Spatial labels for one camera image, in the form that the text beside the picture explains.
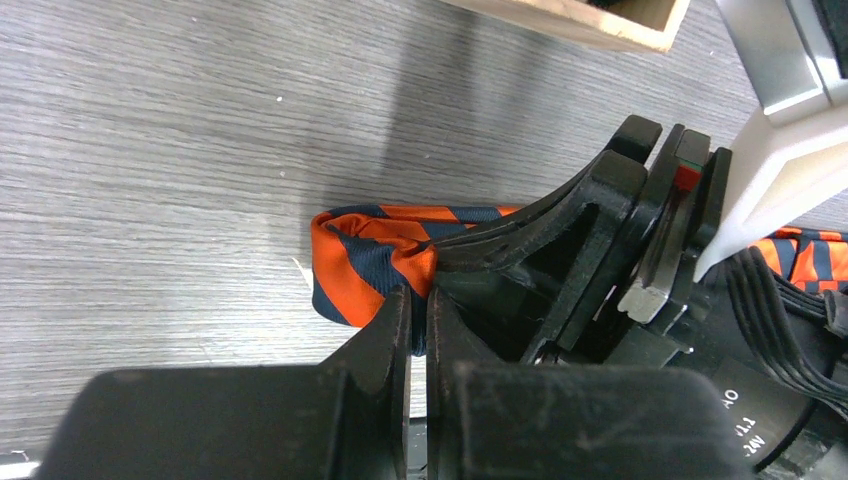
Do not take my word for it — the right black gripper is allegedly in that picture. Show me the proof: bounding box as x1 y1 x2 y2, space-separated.
430 115 847 479

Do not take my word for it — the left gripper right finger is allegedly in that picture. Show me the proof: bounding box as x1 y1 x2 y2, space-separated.
426 289 753 479

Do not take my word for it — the wooden compartment tray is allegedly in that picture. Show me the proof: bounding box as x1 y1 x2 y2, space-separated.
451 0 690 53

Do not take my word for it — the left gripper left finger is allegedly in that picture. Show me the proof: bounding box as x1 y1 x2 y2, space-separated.
36 287 412 479

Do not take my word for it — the orange navy striped tie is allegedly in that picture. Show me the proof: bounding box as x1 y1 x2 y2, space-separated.
309 203 848 359

